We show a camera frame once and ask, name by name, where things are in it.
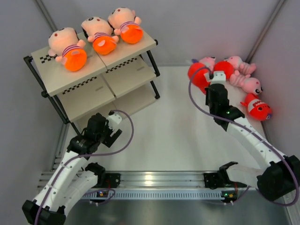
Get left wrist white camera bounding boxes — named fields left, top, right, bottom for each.
left=106, top=111, right=122, bottom=131

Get pink plush lower right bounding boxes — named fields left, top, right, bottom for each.
left=229, top=71, right=263, bottom=95

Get middle doll orange pants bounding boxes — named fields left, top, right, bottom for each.
left=81, top=16, right=119, bottom=55

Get purple cable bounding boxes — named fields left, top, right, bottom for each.
left=35, top=109, right=135, bottom=225
left=188, top=66, right=298, bottom=207

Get pink plush top right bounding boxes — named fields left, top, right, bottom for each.
left=225, top=56, right=256, bottom=75

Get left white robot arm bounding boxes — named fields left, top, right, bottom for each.
left=22, top=111, right=122, bottom=225

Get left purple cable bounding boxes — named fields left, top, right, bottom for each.
left=35, top=109, right=135, bottom=225

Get wrist white camera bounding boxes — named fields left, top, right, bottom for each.
left=106, top=111, right=122, bottom=131
left=204, top=71, right=226, bottom=84

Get beige three-tier shelf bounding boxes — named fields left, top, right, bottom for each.
left=24, top=34, right=160, bottom=133

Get white slotted cable duct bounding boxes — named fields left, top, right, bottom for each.
left=82, top=189, right=228, bottom=200

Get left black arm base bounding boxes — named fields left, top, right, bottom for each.
left=102, top=173, right=121, bottom=188

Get aluminium mounting rail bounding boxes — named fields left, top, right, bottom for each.
left=36, top=170, right=265, bottom=190

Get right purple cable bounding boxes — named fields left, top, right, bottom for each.
left=188, top=66, right=298, bottom=207

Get left doll orange pants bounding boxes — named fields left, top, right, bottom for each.
left=48, top=27, right=87, bottom=72

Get doll orange pants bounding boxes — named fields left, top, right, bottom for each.
left=48, top=27, right=87, bottom=72
left=108, top=7, right=143, bottom=44
left=81, top=16, right=119, bottom=55

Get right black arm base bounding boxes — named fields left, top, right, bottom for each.
left=203, top=172, right=224, bottom=189

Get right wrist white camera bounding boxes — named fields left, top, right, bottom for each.
left=204, top=71, right=226, bottom=84

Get red plush fish white face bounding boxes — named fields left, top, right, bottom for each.
left=240, top=93, right=273, bottom=121

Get right doll orange pants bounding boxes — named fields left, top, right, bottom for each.
left=108, top=7, right=143, bottom=44

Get pink plush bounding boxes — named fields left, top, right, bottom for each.
left=229, top=71, right=263, bottom=95
left=191, top=57, right=216, bottom=70
left=225, top=56, right=256, bottom=75

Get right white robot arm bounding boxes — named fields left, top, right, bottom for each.
left=205, top=83, right=300, bottom=202

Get pink plush left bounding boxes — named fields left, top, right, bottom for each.
left=191, top=57, right=216, bottom=70

